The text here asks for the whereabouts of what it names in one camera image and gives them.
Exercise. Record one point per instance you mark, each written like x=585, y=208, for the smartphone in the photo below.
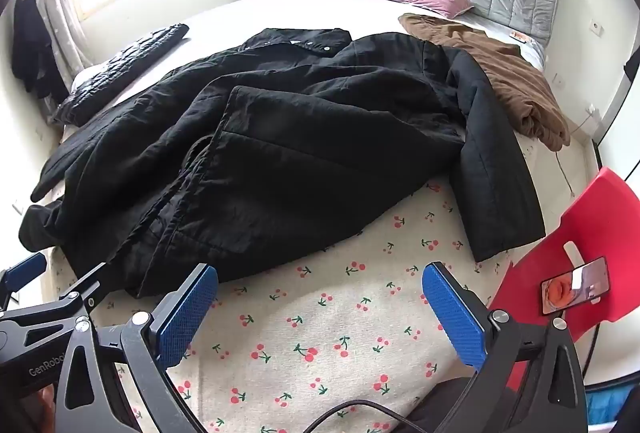
x=575, y=285

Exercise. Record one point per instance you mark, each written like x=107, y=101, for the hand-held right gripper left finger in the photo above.
x=184, y=315

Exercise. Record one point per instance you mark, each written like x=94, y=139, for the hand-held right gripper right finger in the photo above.
x=452, y=318

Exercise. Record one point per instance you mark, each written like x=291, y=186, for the black quilted garment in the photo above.
x=120, y=70

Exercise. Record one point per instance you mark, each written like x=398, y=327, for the red plastic chair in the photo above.
x=600, y=208

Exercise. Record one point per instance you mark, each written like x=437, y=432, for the wall socket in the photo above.
x=558, y=81
x=592, y=111
x=597, y=28

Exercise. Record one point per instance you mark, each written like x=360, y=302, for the small orange packet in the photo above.
x=519, y=37

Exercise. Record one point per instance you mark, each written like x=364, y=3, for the brown garment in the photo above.
x=515, y=78

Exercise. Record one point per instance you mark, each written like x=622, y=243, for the dark hanging clothes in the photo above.
x=32, y=48

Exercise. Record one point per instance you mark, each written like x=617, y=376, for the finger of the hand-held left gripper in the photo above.
x=25, y=272
x=87, y=285

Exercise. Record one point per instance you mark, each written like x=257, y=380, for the grey patterned curtain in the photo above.
x=62, y=38

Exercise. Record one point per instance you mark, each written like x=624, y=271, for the large black coat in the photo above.
x=300, y=123

